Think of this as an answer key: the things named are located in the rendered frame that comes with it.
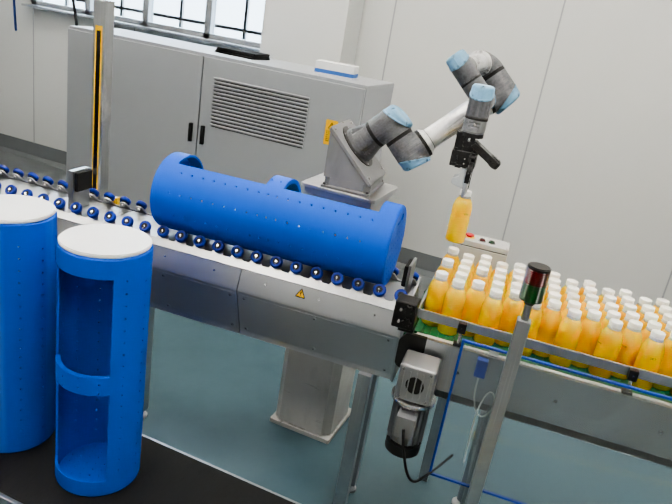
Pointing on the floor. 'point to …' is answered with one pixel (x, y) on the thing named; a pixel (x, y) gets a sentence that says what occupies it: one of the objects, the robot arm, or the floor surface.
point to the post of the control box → (432, 436)
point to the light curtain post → (101, 93)
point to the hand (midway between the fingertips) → (465, 192)
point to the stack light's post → (498, 409)
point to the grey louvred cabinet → (209, 111)
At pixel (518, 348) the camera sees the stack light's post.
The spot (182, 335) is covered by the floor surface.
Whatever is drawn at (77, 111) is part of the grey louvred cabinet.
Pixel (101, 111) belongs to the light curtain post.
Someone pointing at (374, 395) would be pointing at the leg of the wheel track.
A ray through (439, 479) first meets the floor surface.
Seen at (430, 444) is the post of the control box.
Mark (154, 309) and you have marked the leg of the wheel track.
